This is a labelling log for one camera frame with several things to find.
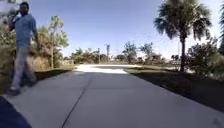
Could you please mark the distant row of trees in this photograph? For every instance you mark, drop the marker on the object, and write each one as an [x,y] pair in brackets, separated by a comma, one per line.
[116,55]

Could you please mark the pole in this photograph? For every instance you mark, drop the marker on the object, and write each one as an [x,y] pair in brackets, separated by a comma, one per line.
[107,52]

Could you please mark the grey concrete path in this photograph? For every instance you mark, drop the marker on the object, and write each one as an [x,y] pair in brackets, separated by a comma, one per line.
[110,100]

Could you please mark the grass verge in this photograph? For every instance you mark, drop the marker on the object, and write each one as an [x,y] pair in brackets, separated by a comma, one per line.
[50,73]
[186,85]

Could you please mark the thin leafy tree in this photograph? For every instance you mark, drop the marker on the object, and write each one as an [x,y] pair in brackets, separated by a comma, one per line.
[55,36]

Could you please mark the tall palm tree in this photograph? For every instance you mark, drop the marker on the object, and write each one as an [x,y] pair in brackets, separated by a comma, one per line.
[182,33]

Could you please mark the person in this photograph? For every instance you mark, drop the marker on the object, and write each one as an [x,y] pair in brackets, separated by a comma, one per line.
[23,50]

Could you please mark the green bush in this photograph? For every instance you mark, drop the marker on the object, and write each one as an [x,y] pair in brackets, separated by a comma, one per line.
[203,58]

